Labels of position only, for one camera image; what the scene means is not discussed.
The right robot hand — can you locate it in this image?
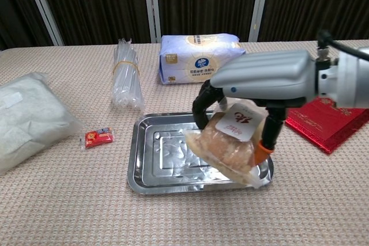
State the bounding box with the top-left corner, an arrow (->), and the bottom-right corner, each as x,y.
191,49 -> 320,167

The silver metal tray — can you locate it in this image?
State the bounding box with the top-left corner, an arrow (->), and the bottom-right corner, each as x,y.
127,110 -> 275,195

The beige woven tablecloth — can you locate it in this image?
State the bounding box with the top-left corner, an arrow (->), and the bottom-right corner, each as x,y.
0,39 -> 369,246

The small red snack packet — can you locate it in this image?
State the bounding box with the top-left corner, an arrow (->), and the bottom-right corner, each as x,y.
79,126 -> 116,151

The yellowish snack packet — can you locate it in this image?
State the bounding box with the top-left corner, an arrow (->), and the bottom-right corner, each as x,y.
184,97 -> 272,187

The blue tissue pack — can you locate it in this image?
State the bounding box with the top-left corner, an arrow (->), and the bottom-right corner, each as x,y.
157,33 -> 247,86

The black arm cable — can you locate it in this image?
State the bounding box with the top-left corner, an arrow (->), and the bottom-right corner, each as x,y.
316,30 -> 369,63

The bundle of clear straws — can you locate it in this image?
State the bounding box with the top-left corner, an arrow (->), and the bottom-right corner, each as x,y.
111,37 -> 145,112

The white partition frame post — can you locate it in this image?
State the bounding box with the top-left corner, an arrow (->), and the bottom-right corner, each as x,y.
248,0 -> 272,42
142,0 -> 162,44
21,0 -> 65,47

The white cloth in clear bag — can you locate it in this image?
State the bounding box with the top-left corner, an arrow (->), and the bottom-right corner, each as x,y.
0,72 -> 85,176

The red certificate booklet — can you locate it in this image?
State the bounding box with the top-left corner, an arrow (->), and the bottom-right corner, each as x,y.
285,97 -> 369,154

